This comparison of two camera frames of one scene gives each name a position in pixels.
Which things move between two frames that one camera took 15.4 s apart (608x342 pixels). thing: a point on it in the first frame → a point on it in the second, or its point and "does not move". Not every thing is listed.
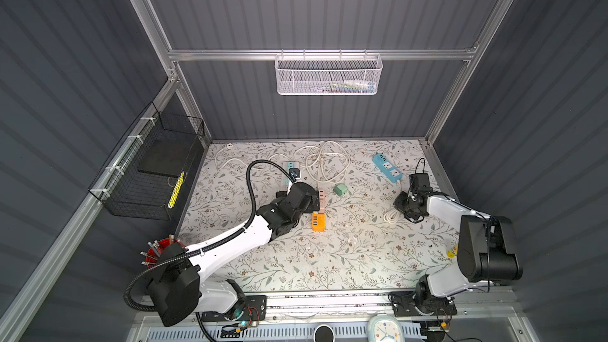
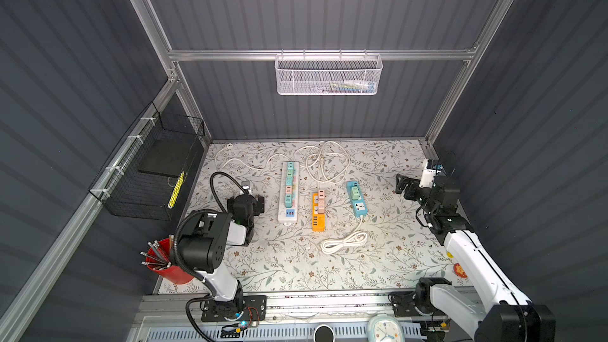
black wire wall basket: [147, 174] does not move
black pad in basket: [165, 156] does not move
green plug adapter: [340, 189] → [355, 195]
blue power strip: [386, 168] → [358, 206]
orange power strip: [318, 222] does not move
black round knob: [324, 333] does not move
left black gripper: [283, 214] → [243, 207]
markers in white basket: [347, 86] does not move
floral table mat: [355, 240] does not move
